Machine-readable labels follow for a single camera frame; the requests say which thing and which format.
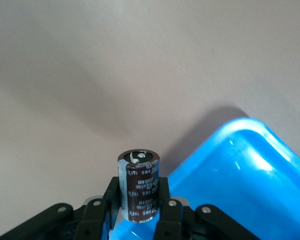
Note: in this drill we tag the brown table mat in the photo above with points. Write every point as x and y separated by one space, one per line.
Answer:
65 75

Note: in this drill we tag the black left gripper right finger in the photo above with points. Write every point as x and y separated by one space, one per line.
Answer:
170 220

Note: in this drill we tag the black small connector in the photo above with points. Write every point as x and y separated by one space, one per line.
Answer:
140 190

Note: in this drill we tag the blue plastic tray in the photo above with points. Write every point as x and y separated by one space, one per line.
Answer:
240 187

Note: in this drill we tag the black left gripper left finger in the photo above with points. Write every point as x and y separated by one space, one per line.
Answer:
90 220

